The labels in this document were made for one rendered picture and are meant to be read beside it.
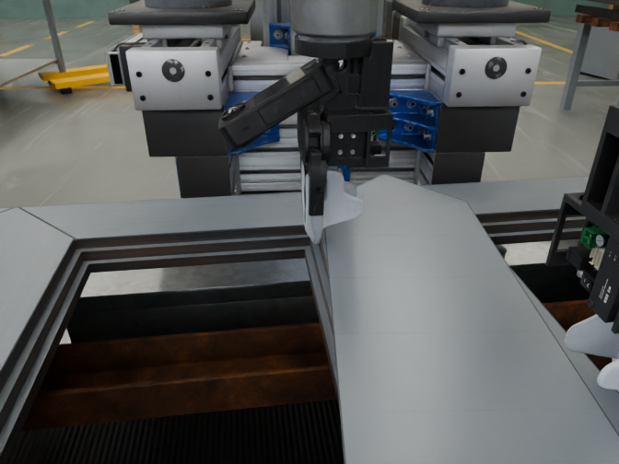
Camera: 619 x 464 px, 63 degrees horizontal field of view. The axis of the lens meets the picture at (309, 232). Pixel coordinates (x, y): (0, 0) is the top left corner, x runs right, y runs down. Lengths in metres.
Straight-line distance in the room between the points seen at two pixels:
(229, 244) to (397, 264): 0.19
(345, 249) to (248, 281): 0.29
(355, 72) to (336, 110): 0.04
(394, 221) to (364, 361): 0.23
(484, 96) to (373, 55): 0.42
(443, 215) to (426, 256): 0.10
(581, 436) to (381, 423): 0.13
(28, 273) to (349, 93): 0.35
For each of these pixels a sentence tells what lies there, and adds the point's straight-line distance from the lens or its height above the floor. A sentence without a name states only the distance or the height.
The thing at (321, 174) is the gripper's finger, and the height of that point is 0.94.
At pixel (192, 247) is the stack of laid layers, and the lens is 0.58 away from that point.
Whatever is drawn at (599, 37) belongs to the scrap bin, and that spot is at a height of 0.37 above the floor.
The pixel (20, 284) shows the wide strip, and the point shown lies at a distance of 0.55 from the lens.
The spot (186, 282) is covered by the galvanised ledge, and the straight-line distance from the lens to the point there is 0.80.
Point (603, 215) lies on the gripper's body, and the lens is 0.32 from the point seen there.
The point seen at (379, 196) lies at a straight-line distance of 0.65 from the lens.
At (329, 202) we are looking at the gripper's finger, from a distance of 0.51.
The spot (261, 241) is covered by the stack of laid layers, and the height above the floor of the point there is 0.84.
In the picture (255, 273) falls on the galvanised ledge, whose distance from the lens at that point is 0.80.
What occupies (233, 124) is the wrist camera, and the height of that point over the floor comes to 0.99.
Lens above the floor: 1.13
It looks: 29 degrees down
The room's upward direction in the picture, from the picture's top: straight up
